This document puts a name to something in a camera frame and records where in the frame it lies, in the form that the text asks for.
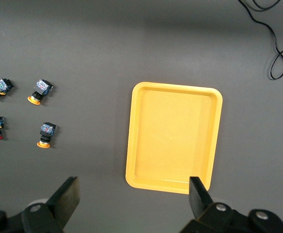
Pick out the yellow plastic tray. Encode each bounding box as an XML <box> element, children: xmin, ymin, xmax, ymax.
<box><xmin>125</xmin><ymin>81</ymin><xmax>223</xmax><ymax>195</ymax></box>

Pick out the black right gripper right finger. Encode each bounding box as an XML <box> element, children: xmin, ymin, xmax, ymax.
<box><xmin>180</xmin><ymin>176</ymin><xmax>248</xmax><ymax>233</ymax></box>

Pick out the loose black cable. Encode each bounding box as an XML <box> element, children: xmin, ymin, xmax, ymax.
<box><xmin>237</xmin><ymin>0</ymin><xmax>283</xmax><ymax>81</ymax></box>

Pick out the yellow mushroom push button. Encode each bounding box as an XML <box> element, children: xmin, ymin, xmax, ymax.
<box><xmin>36</xmin><ymin>122</ymin><xmax>58</xmax><ymax>149</ymax></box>
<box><xmin>27</xmin><ymin>78</ymin><xmax>54</xmax><ymax>105</ymax></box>

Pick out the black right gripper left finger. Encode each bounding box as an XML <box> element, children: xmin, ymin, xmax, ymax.
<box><xmin>22</xmin><ymin>176</ymin><xmax>81</xmax><ymax>233</ymax></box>

